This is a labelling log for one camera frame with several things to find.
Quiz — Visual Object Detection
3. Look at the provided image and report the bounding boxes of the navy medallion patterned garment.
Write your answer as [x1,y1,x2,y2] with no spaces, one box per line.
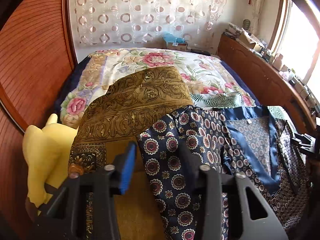
[137,106,310,239]

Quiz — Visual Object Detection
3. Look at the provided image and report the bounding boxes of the long wooden cabinet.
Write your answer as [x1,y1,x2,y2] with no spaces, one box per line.
[217,34,316,135]

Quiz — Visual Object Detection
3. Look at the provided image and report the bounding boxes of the yellow plush toy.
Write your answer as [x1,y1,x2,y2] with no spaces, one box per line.
[22,113,77,221]

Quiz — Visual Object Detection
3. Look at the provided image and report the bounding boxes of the pink bottle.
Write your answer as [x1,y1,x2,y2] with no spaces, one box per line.
[272,54,283,71]

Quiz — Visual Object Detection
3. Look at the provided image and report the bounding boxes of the green leaf print cloth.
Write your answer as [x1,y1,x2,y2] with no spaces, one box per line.
[190,92,256,108]

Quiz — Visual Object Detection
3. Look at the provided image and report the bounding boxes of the floral quilt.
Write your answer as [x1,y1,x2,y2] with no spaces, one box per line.
[59,48,247,128]

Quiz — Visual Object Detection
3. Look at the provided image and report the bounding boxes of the gold patterned blanket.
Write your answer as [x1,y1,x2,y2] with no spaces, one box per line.
[68,69,192,239]

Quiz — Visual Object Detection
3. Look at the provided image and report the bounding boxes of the open cardboard box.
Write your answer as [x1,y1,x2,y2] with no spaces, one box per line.
[239,29,265,52]

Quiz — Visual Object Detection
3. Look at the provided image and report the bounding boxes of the cardboard box blue contents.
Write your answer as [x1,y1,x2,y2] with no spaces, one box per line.
[163,33,188,51]

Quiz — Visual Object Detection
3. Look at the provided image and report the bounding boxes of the wooden wardrobe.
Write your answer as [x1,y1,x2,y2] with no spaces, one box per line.
[1,0,76,239]

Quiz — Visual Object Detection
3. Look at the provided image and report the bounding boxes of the white circle pattern curtain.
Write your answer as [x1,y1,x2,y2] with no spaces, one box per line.
[69,0,227,48]

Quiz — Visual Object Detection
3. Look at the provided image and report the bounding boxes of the window frame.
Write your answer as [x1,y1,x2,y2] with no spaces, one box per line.
[274,0,319,96]

